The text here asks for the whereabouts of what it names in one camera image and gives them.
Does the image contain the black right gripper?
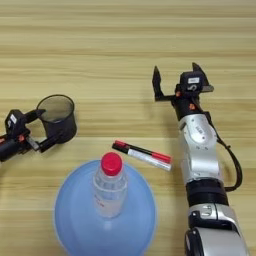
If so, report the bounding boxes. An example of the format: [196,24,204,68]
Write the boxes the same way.
[152,62,215,122]

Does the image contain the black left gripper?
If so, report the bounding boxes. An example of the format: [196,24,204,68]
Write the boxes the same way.
[0,108,65,164]

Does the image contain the black mesh cup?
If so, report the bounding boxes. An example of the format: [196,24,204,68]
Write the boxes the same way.
[35,94,78,145]

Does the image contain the black pen with red ends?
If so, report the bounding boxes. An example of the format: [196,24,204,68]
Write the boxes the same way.
[113,139,173,165]

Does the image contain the clear bottle with red cap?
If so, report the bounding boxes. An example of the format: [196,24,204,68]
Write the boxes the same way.
[92,152,129,219]

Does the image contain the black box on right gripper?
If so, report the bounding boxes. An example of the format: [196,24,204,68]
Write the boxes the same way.
[179,70,205,94]

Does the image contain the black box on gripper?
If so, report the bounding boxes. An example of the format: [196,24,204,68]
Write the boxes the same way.
[179,70,205,94]
[4,109,29,138]

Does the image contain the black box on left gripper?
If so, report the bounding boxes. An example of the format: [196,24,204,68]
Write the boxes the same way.
[4,109,29,138]

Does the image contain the blue round plate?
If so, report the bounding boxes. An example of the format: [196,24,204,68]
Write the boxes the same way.
[54,158,157,256]

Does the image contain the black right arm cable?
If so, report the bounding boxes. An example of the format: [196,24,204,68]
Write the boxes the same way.
[208,113,243,193]

